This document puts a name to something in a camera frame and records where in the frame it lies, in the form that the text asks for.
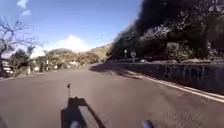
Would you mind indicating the small road sign on pole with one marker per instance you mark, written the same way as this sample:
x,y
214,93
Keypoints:
x,y
125,52

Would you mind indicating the distant hill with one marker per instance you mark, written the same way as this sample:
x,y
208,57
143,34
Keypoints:
x,y
100,50

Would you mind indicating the round road sign on pole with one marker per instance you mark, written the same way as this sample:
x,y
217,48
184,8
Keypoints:
x,y
133,54

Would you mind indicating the grey asphalt road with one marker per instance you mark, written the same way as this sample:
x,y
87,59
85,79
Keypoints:
x,y
110,96

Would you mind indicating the row of green bushes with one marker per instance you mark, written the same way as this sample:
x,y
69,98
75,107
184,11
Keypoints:
x,y
56,60

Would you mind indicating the robot's own part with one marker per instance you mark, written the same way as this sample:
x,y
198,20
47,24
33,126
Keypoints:
x,y
148,124

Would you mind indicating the dark wooded slope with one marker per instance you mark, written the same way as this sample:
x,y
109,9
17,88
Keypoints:
x,y
176,30

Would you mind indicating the pale painted edge line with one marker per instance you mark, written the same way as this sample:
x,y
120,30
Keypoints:
x,y
181,87

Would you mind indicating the bare tree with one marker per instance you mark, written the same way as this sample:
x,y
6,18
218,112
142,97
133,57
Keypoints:
x,y
8,43

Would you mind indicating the dark low roadside wall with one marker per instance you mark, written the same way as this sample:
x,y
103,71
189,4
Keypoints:
x,y
186,75

